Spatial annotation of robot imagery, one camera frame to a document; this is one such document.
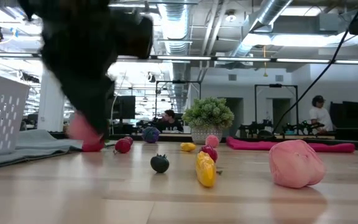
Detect red toy strawberry with leaves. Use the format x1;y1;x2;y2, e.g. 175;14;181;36
81;138;106;153

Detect person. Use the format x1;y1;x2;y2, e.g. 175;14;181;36
154;109;185;134
308;95;334;135

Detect black background monitor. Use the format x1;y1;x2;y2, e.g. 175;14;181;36
112;95;136;121

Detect purple ball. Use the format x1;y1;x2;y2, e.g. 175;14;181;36
141;126;161;144

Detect red folded cloth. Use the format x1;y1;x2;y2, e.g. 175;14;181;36
226;136;356;154

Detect grey felt mat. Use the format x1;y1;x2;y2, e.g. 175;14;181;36
0;129;117;171

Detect white perforated plastic basket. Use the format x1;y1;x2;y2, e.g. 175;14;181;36
0;68;31;157

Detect dark green avocado toy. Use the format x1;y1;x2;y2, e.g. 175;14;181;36
150;153;170;174

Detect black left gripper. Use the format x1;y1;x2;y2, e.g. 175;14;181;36
40;0;154;139

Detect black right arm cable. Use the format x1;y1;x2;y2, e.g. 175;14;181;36
271;0;358;134

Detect silver ceiling ventilation duct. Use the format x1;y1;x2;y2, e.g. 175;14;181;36
157;0;195;110
228;0;293;57

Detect small pink toy ball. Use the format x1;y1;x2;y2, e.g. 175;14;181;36
204;134;220;148

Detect potted green artificial plant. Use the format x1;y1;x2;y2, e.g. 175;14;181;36
181;96;235;145

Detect black background cabinet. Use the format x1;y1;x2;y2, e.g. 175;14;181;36
329;101;358;142

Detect white building column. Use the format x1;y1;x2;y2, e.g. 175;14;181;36
37;67;70;133

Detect overhead light bar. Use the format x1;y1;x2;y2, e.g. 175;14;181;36
0;52;358;65

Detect long yellow toy vegetable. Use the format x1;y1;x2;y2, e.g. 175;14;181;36
195;151;218;188

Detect dark red toy cherry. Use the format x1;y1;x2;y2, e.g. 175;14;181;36
199;144;219;163

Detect pink toy peach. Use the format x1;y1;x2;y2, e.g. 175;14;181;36
66;111;104;144
268;139;327;189

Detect black background rig frame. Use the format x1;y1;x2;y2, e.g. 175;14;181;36
254;83;300;134

